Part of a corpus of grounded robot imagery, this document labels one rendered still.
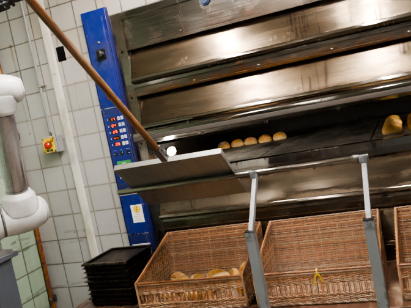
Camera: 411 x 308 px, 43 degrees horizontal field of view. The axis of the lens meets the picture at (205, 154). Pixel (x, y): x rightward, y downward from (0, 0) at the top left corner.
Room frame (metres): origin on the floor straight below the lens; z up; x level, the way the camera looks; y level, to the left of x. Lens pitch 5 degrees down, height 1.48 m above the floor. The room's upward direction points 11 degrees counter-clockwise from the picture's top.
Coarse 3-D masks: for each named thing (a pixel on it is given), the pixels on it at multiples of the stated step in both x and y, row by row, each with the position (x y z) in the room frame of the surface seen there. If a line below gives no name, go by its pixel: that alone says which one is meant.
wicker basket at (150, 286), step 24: (168, 240) 2.88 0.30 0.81; (192, 240) 2.83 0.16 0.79; (216, 240) 2.78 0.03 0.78; (240, 240) 2.73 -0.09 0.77; (168, 264) 2.82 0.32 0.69; (192, 264) 2.80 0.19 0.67; (216, 264) 2.75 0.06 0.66; (240, 264) 2.70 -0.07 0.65; (144, 288) 2.44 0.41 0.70; (168, 288) 2.40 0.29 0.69; (192, 288) 2.36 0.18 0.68; (216, 288) 2.32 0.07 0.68; (240, 288) 2.28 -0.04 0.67
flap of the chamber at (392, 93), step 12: (360, 96) 2.37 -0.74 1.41; (372, 96) 2.35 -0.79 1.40; (384, 96) 2.33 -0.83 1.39; (396, 96) 2.39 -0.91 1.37; (408, 96) 2.46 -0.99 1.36; (300, 108) 2.47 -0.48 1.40; (312, 108) 2.45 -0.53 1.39; (324, 108) 2.47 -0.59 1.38; (228, 120) 2.60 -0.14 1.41; (240, 120) 2.58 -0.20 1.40; (252, 120) 2.56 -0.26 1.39; (264, 120) 2.64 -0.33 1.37; (168, 132) 2.73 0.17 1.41; (180, 132) 2.70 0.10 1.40; (192, 132) 2.70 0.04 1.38; (204, 132) 2.79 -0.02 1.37
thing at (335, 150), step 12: (348, 144) 2.55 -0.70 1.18; (360, 144) 2.52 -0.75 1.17; (372, 144) 2.50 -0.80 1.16; (384, 144) 2.48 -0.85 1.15; (396, 144) 2.46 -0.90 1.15; (264, 156) 2.75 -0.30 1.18; (276, 156) 2.68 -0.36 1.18; (288, 156) 2.65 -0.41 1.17; (300, 156) 2.63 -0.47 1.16; (312, 156) 2.61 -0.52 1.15; (240, 168) 2.75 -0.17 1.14
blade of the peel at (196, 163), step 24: (120, 168) 2.47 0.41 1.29; (144, 168) 2.44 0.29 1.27; (168, 168) 2.42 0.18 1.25; (192, 168) 2.40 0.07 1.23; (216, 168) 2.38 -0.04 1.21; (144, 192) 2.63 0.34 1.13; (168, 192) 2.60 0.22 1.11; (192, 192) 2.58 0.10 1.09; (216, 192) 2.56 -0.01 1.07; (240, 192) 2.54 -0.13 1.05
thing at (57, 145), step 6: (42, 138) 3.12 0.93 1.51; (48, 138) 3.10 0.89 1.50; (54, 138) 3.09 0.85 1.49; (60, 138) 3.13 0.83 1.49; (42, 144) 3.12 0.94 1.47; (54, 144) 3.08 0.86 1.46; (60, 144) 3.12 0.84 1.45; (48, 150) 3.10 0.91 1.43; (54, 150) 3.09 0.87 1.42; (60, 150) 3.11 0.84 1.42
